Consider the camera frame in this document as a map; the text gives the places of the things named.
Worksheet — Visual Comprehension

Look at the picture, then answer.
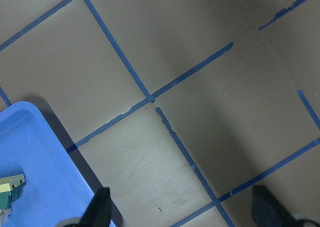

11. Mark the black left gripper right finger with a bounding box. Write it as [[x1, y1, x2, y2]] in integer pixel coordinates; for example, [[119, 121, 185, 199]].
[[251, 185, 295, 227]]

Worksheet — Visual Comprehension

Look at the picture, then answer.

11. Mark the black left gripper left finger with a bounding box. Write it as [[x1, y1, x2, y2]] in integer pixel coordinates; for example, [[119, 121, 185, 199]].
[[79, 187, 112, 227]]

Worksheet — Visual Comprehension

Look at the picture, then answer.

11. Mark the blue plastic tray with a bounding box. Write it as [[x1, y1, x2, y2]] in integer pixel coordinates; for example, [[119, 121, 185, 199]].
[[0, 101, 117, 227]]

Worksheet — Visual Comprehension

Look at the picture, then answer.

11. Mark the green yellow terminal block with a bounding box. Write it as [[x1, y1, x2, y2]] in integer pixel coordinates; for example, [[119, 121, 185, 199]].
[[0, 174, 26, 210]]

